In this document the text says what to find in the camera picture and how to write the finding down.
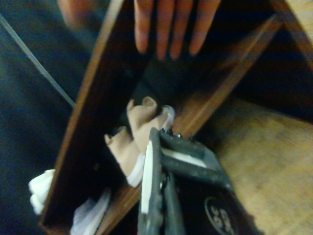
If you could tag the white shoe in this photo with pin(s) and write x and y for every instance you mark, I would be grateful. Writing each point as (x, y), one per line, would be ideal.
(41, 182)
(38, 204)

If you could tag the person's hand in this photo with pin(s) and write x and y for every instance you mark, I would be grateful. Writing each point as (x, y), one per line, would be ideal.
(166, 24)

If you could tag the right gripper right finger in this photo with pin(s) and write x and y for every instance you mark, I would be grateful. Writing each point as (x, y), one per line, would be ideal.
(195, 164)

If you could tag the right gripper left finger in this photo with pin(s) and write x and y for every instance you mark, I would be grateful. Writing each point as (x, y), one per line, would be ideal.
(152, 195)

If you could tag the beige shoe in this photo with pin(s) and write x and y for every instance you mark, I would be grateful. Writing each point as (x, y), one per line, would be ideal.
(144, 117)
(122, 149)

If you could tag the black curtain stand pole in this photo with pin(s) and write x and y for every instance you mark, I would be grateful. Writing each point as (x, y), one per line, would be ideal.
(36, 63)

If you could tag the lilac shoe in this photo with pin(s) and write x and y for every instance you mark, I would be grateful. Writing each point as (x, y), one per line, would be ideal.
(90, 215)

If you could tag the brown shoe rack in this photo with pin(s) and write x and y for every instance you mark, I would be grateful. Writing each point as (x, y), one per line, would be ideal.
(97, 110)

